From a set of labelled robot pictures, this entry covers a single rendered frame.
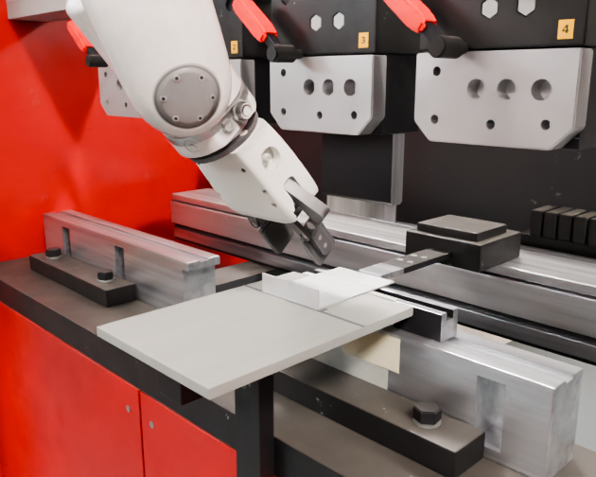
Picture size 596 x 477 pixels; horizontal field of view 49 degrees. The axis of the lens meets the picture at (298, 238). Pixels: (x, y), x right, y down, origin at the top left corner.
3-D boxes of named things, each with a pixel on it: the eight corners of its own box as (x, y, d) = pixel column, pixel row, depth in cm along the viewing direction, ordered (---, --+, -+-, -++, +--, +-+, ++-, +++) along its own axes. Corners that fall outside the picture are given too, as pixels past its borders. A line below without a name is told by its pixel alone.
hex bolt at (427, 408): (407, 420, 63) (407, 406, 63) (423, 411, 65) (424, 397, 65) (430, 432, 61) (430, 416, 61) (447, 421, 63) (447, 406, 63)
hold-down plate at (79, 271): (29, 270, 124) (28, 255, 123) (57, 264, 128) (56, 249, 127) (106, 308, 103) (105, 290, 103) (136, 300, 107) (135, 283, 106)
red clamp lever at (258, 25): (232, -8, 69) (279, 51, 66) (260, -4, 72) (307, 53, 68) (225, 7, 70) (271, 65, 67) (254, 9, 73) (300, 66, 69)
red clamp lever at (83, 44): (64, 17, 97) (92, 60, 93) (90, 19, 100) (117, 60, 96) (61, 27, 98) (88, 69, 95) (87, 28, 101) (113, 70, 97)
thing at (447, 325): (302, 296, 80) (302, 273, 79) (319, 291, 82) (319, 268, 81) (440, 342, 66) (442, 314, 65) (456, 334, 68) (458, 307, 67)
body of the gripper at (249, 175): (275, 96, 56) (331, 185, 63) (205, 94, 63) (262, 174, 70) (224, 157, 53) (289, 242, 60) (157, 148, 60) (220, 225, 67)
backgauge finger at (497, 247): (332, 277, 82) (333, 239, 81) (447, 242, 100) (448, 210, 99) (410, 300, 74) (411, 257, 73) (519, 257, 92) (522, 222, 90)
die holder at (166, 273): (46, 258, 131) (42, 213, 129) (75, 254, 135) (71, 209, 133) (189, 324, 97) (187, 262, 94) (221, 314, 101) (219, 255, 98)
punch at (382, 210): (322, 211, 76) (322, 129, 73) (333, 209, 77) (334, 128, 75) (390, 224, 69) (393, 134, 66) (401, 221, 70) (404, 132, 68)
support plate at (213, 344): (96, 336, 62) (96, 326, 62) (293, 278, 80) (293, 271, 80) (209, 400, 50) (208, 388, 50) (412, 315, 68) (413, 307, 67)
